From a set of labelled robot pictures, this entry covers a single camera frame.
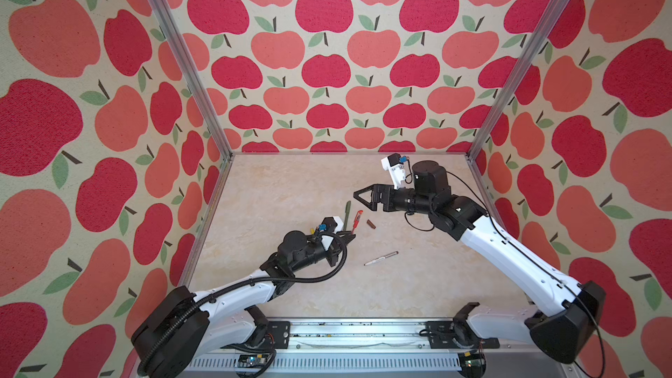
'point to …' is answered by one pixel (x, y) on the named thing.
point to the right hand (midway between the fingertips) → (364, 199)
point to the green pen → (346, 213)
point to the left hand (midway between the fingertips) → (354, 241)
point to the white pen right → (381, 258)
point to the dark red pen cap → (371, 224)
